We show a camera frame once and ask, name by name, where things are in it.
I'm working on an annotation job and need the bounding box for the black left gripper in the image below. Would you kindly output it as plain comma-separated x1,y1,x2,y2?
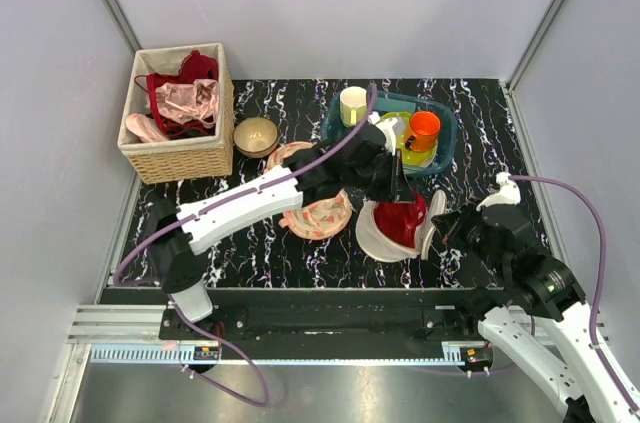
344,148,415,203

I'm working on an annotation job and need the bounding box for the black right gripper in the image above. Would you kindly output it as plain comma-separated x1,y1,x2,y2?
431,195,508,276

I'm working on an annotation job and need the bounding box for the white mesh cylindrical laundry bag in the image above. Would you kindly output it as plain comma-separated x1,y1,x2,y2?
356,190,447,263

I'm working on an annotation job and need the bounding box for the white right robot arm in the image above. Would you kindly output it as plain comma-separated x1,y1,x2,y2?
429,203,639,422

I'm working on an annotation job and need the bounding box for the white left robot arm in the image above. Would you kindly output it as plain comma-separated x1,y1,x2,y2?
148,122,414,339

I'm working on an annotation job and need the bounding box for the wicker laundry basket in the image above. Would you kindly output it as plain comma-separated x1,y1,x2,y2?
117,43,234,184

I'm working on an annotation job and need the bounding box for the red lace bra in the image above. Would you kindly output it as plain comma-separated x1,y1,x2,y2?
132,49,220,140

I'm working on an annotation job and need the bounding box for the green polka dot plate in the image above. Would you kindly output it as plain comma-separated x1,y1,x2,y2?
379,112,438,168

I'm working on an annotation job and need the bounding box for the teal plastic dish tray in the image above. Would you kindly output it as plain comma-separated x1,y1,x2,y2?
320,88,459,178

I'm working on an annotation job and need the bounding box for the orange mug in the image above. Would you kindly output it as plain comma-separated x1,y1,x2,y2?
404,111,441,153

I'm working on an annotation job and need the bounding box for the cream ceramic cup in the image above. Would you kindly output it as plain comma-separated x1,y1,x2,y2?
339,86,368,128

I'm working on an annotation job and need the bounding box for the beige ceramic bowl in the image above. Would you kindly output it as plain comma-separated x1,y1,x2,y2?
233,117,280,158

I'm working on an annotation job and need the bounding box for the pink satin garment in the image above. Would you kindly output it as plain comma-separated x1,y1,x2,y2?
125,79,220,143

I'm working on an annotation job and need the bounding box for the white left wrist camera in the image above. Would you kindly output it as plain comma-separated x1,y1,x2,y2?
367,112,406,154

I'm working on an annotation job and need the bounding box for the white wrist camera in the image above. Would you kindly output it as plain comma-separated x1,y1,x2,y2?
476,172,521,211
367,112,406,154

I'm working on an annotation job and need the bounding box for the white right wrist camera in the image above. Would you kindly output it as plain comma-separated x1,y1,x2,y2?
476,172,521,211

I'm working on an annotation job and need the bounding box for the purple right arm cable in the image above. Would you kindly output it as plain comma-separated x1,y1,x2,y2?
409,173,640,414

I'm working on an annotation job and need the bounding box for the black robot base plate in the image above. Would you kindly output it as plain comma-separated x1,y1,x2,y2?
158,287,531,344

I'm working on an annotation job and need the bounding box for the aluminium frame rail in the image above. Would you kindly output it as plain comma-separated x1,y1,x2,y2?
64,305,556,365

